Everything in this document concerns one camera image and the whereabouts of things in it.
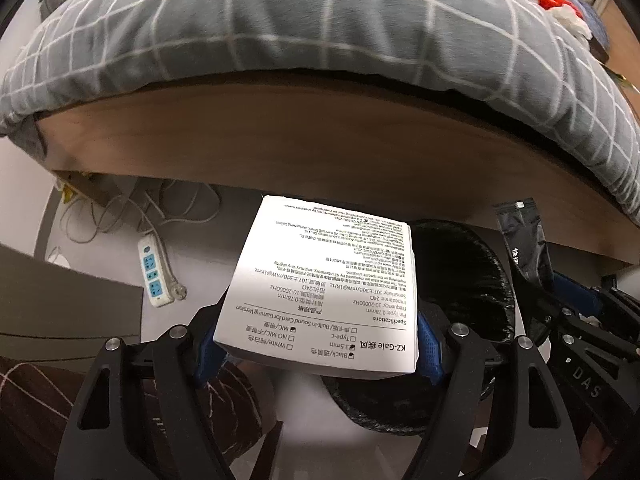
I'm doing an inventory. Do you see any black trash bin with liner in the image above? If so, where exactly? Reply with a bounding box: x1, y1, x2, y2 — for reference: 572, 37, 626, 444
320, 218, 518, 436

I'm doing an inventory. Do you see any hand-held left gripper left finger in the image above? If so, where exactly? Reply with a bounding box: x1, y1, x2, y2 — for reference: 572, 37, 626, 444
54, 304, 236, 480

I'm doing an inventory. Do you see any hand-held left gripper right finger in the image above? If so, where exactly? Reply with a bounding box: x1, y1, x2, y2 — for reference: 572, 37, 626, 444
410, 310, 593, 480

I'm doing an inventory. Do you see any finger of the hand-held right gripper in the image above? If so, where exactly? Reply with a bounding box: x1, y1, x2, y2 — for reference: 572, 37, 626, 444
520, 280, 640, 480
552, 272, 640, 356

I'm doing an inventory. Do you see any wooden bed frame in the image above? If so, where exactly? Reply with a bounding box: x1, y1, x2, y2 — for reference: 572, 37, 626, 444
35, 72, 640, 273

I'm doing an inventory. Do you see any grey cabinet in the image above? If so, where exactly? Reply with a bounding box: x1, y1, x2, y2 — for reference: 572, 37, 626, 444
0, 242, 146, 361

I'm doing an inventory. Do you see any white and blue power strip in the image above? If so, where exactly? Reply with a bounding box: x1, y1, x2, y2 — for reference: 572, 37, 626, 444
137, 232, 177, 308

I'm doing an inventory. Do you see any grey checked bed sheet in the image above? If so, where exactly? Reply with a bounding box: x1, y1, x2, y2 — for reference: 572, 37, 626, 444
0, 0, 640, 223

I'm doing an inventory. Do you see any white printed cardboard box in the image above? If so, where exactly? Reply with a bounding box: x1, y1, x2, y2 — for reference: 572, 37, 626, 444
213, 195, 420, 376

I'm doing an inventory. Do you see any black sachet packet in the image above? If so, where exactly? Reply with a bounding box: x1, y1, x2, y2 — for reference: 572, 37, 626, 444
494, 199, 555, 291

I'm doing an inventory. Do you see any tangled white power cable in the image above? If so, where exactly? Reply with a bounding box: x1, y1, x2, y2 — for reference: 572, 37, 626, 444
57, 180, 223, 266

